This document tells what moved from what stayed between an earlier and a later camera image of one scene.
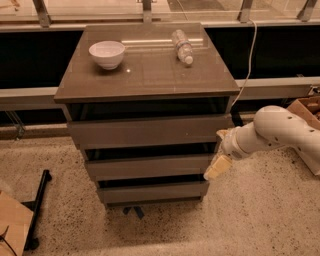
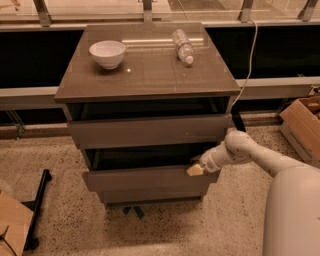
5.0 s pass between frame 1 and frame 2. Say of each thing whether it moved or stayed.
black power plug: stayed
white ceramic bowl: stayed
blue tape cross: stayed
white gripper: moved
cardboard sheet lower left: stayed
